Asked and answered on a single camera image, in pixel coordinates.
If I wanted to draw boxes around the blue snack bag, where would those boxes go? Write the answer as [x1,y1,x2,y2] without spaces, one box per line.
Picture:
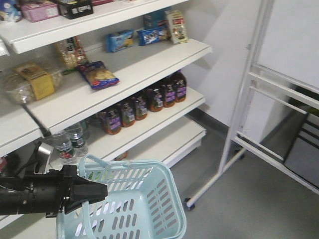
[76,61,120,90]

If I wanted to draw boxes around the pink snack box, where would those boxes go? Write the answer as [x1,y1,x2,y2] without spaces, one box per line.
[21,0,59,22]

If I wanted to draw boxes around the light blue plastic basket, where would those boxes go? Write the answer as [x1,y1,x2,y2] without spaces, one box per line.
[56,155,187,239]

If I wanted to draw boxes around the grey black storage box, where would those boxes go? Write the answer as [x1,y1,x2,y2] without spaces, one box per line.
[284,113,319,188]

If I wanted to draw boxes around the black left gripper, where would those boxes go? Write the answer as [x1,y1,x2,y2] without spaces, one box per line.
[22,165,108,218]

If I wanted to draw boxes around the white store shelving unit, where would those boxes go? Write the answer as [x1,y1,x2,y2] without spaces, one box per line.
[0,0,212,239]

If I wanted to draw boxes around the blue oreo cup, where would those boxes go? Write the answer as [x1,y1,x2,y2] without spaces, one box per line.
[0,0,22,24]

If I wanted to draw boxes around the wangwang rice cracker bag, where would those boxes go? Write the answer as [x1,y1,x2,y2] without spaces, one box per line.
[54,36,89,75]

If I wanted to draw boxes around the water bottle green label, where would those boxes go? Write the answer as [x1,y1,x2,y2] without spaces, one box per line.
[52,130,75,164]
[65,122,88,157]

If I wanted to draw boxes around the clear biscuit box yellow label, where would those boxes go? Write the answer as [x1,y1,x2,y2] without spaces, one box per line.
[0,61,63,104]

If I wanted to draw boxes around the white wheeled metal rack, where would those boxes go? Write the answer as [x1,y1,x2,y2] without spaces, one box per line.
[186,0,319,208]

